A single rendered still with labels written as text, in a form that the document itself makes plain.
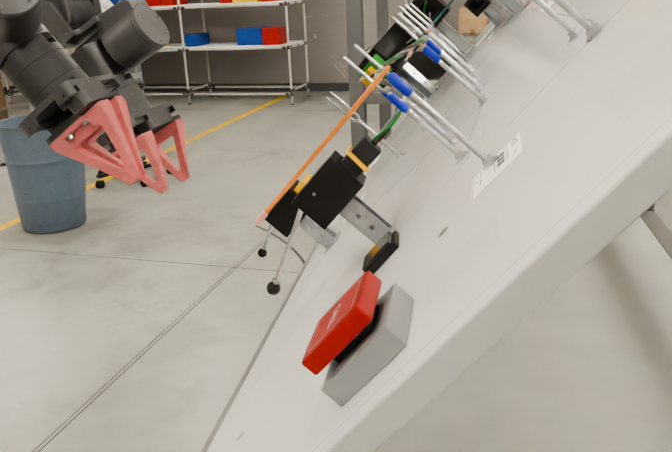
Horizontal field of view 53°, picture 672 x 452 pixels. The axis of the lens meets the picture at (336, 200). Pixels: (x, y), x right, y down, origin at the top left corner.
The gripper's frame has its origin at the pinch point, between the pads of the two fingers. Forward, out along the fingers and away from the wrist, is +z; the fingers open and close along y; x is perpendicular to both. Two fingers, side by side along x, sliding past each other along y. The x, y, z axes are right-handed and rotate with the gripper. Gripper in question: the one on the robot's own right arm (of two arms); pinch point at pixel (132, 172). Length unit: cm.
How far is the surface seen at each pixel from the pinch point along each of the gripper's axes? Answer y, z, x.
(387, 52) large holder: 65, 7, -23
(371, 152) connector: -1.7, 12.7, -19.5
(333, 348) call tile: -28.0, 17.1, -15.0
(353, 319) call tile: -28.2, 16.4, -17.0
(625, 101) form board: -25.8, 16.3, -34.8
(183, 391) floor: 137, 51, 102
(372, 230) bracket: -1.3, 18.5, -14.8
